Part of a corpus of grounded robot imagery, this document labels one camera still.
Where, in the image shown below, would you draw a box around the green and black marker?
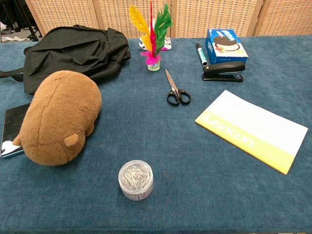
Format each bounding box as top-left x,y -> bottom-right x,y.
195,42 -> 210,67

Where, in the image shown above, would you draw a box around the black smartphone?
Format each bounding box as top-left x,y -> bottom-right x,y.
0,103 -> 31,158

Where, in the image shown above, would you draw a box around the black tripod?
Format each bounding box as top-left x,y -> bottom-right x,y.
14,0 -> 43,42

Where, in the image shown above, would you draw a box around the wicker folding screen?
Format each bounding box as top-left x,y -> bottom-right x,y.
24,0 -> 312,39

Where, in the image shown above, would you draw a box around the black stapler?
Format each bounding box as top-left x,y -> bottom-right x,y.
202,61 -> 246,82

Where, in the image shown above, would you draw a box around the colourful feather shuttlecock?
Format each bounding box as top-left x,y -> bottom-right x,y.
128,0 -> 173,72

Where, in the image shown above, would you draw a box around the white phone stand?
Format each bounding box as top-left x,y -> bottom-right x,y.
138,36 -> 172,51

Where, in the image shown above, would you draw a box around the blue table cloth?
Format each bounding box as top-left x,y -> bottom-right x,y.
0,35 -> 312,234

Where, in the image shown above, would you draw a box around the brown plush toy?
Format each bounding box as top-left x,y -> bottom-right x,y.
12,70 -> 102,167

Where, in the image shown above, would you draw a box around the blue cookie box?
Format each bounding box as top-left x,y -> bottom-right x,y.
205,28 -> 249,65

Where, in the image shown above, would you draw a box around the black handled scissors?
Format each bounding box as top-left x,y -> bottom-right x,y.
165,69 -> 192,106

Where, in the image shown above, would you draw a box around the black fabric backpack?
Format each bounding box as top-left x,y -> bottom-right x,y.
0,24 -> 132,95

